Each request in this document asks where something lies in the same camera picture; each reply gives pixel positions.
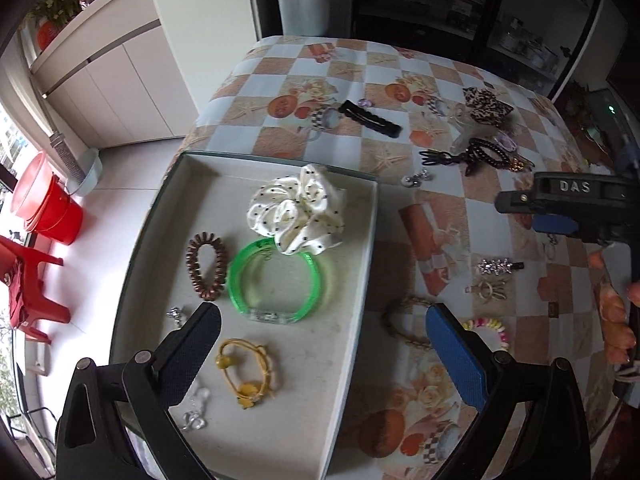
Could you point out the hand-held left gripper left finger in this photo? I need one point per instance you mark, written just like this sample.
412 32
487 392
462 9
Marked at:
192 355

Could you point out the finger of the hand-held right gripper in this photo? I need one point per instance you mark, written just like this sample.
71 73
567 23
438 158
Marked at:
555 225
515 201

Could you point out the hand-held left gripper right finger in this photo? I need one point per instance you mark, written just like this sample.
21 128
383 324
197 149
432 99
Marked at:
455 360

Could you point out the green plastic bangle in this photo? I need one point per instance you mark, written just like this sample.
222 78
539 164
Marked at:
237 290

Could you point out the shallow white cardboard box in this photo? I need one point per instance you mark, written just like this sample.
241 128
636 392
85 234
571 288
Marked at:
310 360

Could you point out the white polka dot scrunchie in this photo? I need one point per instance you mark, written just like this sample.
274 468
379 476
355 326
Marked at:
295 210

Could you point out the person's right hand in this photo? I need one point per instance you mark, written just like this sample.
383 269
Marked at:
617 320

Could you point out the gold brown hair clip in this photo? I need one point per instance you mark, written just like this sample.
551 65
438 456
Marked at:
520 163

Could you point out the black claw hair clip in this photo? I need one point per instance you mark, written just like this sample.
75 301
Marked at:
485 152

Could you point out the rhinestone hair clip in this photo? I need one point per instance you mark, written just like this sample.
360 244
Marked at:
500 266

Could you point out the gold bow hair clip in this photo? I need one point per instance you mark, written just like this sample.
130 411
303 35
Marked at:
487 292

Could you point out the clear plastic hair comb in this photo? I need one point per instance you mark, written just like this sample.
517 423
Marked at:
462 132

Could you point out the thin black hair clip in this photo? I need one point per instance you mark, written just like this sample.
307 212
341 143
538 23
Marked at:
440 157

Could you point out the leopard print scrunchie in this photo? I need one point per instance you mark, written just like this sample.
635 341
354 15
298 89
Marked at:
487 105

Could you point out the silver earrings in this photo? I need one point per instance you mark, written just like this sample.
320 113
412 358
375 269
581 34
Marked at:
415 179

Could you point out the black snap hair clip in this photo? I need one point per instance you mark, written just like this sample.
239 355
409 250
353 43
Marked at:
370 119

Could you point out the small purple bead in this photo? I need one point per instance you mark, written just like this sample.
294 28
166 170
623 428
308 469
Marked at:
366 103

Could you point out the red plastic stool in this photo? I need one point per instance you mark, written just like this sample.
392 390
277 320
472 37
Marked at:
25 285

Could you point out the red plastic bucket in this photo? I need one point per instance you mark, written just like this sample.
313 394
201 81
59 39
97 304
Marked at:
55 215

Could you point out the checkered printed tablecloth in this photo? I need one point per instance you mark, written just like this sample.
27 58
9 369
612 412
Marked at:
350 70

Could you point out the glass door display cabinet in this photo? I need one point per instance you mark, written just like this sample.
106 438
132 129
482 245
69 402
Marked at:
450 0

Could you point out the grey bucket with brush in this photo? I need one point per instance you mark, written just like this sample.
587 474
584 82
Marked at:
85 170

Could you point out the white low cabinet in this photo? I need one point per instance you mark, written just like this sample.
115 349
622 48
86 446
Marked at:
115 75

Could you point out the potted plant in red pot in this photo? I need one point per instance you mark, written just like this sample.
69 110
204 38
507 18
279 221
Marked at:
50 15

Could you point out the dark wall screen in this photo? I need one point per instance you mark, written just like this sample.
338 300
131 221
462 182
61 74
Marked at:
625 80

